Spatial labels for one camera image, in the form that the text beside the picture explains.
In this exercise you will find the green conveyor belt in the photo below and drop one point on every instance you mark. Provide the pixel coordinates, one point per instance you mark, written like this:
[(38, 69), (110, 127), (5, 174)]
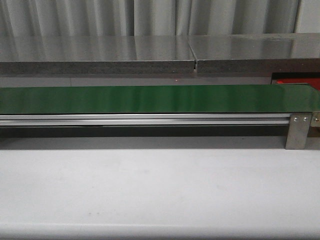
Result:
[(276, 98)]

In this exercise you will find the right grey stone slab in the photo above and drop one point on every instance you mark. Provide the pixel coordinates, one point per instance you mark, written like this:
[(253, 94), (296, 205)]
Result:
[(256, 53)]

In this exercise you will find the grey stone slab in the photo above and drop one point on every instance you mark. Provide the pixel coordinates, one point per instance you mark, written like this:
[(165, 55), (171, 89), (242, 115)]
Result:
[(256, 53), (95, 55)]

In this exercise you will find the steel conveyor end plate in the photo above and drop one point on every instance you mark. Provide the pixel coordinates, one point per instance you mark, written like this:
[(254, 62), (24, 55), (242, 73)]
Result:
[(315, 120)]

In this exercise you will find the left grey stone slab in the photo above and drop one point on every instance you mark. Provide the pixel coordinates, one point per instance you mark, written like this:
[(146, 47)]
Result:
[(95, 55)]

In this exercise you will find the red plastic tray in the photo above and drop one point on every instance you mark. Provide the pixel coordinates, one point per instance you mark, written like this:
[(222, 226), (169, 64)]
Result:
[(313, 82)]

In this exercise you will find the grey pleated curtain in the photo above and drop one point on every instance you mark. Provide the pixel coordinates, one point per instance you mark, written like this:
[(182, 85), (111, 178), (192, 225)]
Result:
[(146, 17)]

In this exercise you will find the steel conveyor support bracket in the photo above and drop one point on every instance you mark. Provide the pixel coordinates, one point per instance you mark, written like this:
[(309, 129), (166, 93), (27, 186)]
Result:
[(299, 125)]

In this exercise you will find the aluminium conveyor side rail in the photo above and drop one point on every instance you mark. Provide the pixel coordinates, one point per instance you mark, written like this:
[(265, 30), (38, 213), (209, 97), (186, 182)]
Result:
[(148, 119)]

